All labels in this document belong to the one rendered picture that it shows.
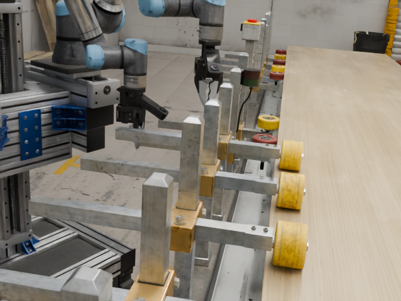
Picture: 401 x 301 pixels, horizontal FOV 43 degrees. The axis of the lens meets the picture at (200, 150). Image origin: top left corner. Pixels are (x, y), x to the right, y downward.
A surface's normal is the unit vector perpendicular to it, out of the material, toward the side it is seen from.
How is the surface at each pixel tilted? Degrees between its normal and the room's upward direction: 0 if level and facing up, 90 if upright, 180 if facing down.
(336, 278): 0
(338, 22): 90
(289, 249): 72
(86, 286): 45
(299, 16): 90
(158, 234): 90
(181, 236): 90
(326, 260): 0
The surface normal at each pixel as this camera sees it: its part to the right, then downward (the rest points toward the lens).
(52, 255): 0.07, -0.94
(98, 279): 0.74, -0.58
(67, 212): -0.18, 0.31
